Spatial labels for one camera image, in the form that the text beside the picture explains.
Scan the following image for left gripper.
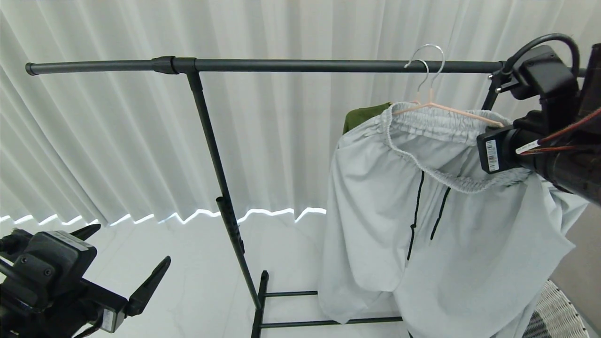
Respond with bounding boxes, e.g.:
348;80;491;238
45;223;172;338

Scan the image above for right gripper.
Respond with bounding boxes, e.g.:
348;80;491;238
476;109;551;176

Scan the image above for pink clothes hanger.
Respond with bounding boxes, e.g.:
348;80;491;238
408;59;431;105
392;44;506;129

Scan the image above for pale grey shorts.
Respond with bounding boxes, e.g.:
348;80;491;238
318;102;590;338

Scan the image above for green long-sleeved shirt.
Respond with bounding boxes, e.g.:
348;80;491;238
342;102;393;136

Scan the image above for white laundry basket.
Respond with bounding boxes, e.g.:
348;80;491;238
520;280;591;338

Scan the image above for black clothes rack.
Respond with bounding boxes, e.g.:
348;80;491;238
24;55;588;338

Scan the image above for white curtain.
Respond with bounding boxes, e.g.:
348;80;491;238
0;0;601;227

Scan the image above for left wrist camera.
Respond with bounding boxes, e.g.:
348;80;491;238
0;228;98;311

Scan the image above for black cable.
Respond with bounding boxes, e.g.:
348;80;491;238
500;33;581;78

